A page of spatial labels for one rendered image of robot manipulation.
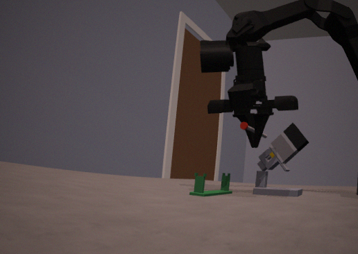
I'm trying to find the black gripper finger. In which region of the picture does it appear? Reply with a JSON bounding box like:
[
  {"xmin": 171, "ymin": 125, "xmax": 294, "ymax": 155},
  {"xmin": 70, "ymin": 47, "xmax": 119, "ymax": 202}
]
[
  {"xmin": 232, "ymin": 113, "xmax": 255, "ymax": 148},
  {"xmin": 253, "ymin": 112, "xmax": 274, "ymax": 148}
]

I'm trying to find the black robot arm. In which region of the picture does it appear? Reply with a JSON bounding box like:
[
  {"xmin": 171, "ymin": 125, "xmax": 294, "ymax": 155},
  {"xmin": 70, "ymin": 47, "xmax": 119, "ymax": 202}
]
[{"xmin": 200, "ymin": 0, "xmax": 358, "ymax": 108}]

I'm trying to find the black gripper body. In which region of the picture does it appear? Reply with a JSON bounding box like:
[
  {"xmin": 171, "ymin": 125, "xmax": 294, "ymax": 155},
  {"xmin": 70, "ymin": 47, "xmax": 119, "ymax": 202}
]
[{"xmin": 208, "ymin": 69, "xmax": 298, "ymax": 115}]

